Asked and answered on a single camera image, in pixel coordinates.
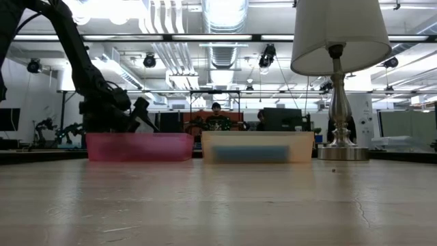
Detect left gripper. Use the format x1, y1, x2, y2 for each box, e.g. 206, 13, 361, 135
79, 96, 160, 134

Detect black backdrop panel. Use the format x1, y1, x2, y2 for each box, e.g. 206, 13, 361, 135
155, 111, 184, 134

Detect pink translucent plastic bin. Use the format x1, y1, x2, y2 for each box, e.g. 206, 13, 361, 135
85, 132, 195, 163

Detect red backdrop board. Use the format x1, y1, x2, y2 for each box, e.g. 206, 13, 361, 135
182, 109, 244, 134

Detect black ceiling spotlight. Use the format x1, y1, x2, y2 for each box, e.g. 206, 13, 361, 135
142, 53, 157, 68
382, 56, 399, 69
258, 43, 277, 68
26, 57, 44, 74

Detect white ceiling pipes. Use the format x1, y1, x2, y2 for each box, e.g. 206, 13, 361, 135
138, 0, 201, 90

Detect long black horizontal bar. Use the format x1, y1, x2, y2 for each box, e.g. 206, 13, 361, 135
13, 33, 437, 43

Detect black flat screen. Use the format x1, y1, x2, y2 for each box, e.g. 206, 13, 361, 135
0, 107, 21, 133

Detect black computer monitor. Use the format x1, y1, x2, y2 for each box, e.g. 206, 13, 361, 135
262, 107, 303, 133

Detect orange translucent plastic bin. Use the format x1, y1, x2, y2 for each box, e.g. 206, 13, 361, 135
201, 131, 315, 164

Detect small potted plant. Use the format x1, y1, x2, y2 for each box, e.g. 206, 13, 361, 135
312, 126, 324, 144

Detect white shade table lamp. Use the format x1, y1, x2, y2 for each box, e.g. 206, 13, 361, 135
290, 0, 393, 161

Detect white building column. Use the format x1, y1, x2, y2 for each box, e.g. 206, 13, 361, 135
347, 92, 376, 148

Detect white box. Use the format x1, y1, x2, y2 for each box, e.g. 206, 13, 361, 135
371, 135, 414, 152

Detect green partition screen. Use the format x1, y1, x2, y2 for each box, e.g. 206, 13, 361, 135
378, 109, 437, 153

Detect white rectangular ceiling duct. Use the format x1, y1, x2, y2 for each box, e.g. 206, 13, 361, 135
88, 46, 168, 105

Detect black background rig frame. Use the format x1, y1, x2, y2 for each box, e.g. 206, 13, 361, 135
57, 88, 328, 137

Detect silver ceiling air duct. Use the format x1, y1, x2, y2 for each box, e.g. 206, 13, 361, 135
201, 0, 250, 69

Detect black aluminium table frame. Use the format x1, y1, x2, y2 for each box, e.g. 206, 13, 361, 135
0, 149, 437, 164

